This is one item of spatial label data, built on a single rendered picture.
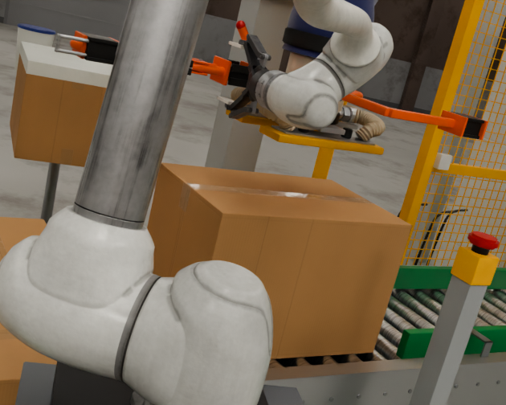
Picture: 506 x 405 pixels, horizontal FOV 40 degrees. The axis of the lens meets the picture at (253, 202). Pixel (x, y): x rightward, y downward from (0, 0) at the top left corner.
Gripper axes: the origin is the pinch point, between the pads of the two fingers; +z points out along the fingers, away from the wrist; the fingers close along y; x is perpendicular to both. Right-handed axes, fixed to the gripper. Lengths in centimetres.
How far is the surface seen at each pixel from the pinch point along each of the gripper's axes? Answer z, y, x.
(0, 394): -20, 74, -48
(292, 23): 1.6, -14.7, 15.7
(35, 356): -11, 70, -39
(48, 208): 151, 92, 6
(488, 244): -55, 22, 44
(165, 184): 13.6, 34.3, -4.4
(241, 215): -20.2, 30.2, 0.3
